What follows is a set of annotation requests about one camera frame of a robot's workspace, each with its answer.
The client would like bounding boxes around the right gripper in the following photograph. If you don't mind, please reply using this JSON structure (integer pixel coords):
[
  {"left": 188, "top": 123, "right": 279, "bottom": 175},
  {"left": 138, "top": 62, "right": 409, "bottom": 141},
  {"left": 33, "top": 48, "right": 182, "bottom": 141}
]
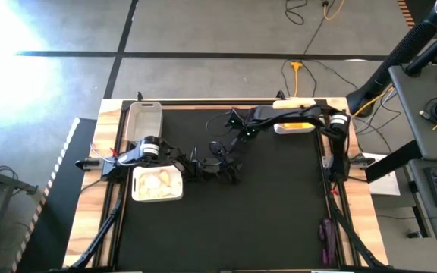
[{"left": 225, "top": 108, "right": 266, "bottom": 153}]

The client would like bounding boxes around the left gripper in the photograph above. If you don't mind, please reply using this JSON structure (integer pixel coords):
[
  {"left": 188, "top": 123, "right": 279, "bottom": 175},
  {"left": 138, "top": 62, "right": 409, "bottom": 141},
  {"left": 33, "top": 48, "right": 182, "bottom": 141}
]
[{"left": 202, "top": 157, "right": 244, "bottom": 186}]

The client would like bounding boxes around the white plastic basket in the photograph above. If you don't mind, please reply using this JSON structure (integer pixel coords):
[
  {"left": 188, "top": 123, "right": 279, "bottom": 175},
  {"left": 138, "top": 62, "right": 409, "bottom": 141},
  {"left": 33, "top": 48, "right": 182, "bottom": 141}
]
[
  {"left": 131, "top": 165, "right": 184, "bottom": 203},
  {"left": 272, "top": 97, "right": 317, "bottom": 135}
]

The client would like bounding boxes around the cream plastic basket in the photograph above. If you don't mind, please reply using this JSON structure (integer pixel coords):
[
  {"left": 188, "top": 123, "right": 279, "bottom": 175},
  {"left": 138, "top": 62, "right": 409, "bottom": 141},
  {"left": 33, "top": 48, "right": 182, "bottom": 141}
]
[{"left": 124, "top": 101, "right": 164, "bottom": 145}]

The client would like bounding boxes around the white paper sheet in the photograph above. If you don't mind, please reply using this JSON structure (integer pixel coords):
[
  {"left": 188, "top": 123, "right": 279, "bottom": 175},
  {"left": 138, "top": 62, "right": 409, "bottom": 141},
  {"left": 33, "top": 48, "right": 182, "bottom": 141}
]
[{"left": 367, "top": 152, "right": 401, "bottom": 196}]

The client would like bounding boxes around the black desk leg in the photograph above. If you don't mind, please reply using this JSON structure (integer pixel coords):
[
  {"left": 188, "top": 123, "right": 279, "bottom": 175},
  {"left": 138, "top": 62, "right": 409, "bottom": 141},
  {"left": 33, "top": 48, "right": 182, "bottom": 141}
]
[{"left": 365, "top": 139, "right": 421, "bottom": 184}]

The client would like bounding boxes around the black striped floor mat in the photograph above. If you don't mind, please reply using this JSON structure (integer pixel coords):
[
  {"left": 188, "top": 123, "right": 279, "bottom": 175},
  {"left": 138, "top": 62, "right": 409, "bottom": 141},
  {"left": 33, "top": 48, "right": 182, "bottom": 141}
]
[{"left": 11, "top": 117, "right": 99, "bottom": 273}]

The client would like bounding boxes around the grey desk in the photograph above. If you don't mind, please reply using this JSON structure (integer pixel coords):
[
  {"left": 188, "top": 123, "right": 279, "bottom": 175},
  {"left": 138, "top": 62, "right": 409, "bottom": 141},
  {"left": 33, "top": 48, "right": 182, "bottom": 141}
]
[
  {"left": 388, "top": 63, "right": 437, "bottom": 161},
  {"left": 407, "top": 157, "right": 437, "bottom": 253}
]

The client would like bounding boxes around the black tower fan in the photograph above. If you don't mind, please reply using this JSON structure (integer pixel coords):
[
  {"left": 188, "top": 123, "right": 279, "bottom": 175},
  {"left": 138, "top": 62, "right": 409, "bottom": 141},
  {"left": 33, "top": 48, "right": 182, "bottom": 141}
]
[{"left": 345, "top": 0, "right": 437, "bottom": 117}]

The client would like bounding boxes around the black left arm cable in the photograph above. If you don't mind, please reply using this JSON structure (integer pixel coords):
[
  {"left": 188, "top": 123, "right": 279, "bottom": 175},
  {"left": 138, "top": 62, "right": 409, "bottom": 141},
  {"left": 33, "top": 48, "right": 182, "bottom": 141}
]
[{"left": 190, "top": 140, "right": 242, "bottom": 168}]

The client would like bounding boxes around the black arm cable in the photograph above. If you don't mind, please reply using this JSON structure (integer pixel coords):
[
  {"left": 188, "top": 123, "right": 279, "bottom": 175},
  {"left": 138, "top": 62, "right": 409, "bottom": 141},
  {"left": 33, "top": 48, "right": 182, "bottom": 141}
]
[
  {"left": 206, "top": 109, "right": 242, "bottom": 138},
  {"left": 190, "top": 140, "right": 242, "bottom": 168}
]

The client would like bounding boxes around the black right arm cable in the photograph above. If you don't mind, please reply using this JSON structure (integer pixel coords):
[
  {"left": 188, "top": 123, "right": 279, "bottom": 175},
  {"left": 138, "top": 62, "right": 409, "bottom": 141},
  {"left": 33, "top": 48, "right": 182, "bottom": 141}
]
[{"left": 206, "top": 109, "right": 242, "bottom": 138}]

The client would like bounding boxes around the yellow extension cord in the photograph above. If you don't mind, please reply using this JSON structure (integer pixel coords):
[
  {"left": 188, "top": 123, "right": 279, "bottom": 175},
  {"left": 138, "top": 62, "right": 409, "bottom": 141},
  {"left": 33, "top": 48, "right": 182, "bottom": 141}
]
[{"left": 288, "top": 61, "right": 304, "bottom": 98}]

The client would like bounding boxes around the black frame brace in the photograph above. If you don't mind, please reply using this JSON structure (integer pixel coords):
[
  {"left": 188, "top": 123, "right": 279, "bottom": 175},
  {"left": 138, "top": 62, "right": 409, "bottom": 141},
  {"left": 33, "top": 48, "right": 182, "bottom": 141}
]
[
  {"left": 49, "top": 189, "right": 125, "bottom": 273},
  {"left": 326, "top": 189, "right": 390, "bottom": 271}
]

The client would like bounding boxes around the black looped floor cable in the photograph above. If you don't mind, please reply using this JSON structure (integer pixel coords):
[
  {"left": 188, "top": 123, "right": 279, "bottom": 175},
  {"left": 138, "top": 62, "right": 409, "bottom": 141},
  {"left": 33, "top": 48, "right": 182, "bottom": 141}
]
[{"left": 284, "top": 0, "right": 309, "bottom": 26}]

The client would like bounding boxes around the yellow floor cable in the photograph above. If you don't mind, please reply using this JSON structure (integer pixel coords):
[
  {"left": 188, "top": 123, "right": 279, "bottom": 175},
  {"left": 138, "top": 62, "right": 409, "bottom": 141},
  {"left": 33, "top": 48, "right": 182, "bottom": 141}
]
[{"left": 322, "top": 0, "right": 347, "bottom": 21}]

